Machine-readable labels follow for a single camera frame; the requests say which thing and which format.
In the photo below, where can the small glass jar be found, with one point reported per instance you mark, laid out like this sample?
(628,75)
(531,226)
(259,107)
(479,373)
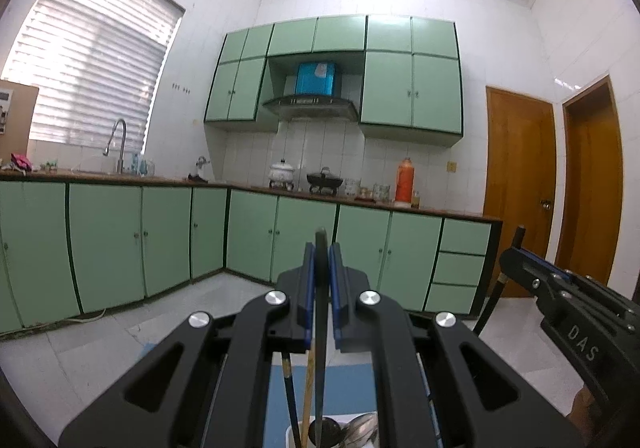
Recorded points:
(416,200)

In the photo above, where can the blue box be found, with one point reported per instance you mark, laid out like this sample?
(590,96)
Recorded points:
(315,78)

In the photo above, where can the pink cloth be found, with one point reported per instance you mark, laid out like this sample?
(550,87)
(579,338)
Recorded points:
(21,161)

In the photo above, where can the orange thermos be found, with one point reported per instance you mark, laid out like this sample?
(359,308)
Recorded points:
(404,183)

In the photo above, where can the white plastic utensil holder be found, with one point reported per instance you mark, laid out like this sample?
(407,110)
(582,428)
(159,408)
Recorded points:
(295,435)

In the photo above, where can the blue tablecloth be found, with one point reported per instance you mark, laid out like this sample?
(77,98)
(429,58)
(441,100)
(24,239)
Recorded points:
(280,398)

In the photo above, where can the grey metal chopstick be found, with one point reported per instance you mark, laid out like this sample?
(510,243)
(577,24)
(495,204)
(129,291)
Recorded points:
(321,328)

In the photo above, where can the wooden door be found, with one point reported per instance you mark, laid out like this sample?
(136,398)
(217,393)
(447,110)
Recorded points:
(592,177)
(520,177)

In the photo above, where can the green kitchen cabinets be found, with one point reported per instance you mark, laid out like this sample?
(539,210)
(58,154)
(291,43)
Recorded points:
(410,82)
(110,238)

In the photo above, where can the green lower kitchen cabinets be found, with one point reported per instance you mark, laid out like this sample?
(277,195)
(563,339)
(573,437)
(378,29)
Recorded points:
(110,238)

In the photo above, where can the person's right hand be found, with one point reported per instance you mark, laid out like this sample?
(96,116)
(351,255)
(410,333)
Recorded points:
(582,408)

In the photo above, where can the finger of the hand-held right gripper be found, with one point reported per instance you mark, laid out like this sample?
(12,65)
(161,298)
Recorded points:
(555,268)
(522,273)

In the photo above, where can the metal range hood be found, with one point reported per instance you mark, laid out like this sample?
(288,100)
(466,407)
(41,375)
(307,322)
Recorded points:
(310,106)

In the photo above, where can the glass jars on counter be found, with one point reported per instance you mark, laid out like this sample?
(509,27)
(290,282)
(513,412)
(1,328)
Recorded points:
(381,193)

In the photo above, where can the black chopstick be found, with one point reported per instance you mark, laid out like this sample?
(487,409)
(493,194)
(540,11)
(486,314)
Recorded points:
(289,388)
(500,288)

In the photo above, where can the metal kitchen faucet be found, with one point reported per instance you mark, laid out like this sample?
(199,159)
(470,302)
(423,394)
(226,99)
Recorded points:
(120,137)

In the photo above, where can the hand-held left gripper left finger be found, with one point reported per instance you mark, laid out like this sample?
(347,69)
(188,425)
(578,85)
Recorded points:
(310,298)

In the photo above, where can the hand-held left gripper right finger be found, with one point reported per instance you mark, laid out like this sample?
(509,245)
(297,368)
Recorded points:
(336,298)

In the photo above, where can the green upper kitchen cabinets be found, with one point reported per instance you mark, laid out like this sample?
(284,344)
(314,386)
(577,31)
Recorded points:
(410,82)

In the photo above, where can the wooden chopstick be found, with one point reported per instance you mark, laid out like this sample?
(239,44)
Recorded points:
(308,393)

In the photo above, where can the patterned ceramic jar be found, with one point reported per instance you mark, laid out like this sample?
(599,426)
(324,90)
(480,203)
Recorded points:
(352,187)

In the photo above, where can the white lidded pot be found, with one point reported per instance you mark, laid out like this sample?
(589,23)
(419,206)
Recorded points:
(281,173)

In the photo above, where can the row of wall hooks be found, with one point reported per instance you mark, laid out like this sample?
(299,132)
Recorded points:
(181,88)

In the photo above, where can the black lidded pot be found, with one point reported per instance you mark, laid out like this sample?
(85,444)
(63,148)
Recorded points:
(325,182)

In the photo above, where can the wall socket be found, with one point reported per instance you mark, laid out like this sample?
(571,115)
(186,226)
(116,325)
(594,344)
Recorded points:
(452,166)

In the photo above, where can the bottles beside faucet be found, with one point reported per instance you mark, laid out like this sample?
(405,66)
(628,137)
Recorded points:
(142,165)

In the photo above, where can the white window blind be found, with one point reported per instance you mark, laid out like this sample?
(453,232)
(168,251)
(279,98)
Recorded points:
(95,52)

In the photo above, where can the cardboard box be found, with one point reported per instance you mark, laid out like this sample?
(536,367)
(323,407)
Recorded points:
(17,127)

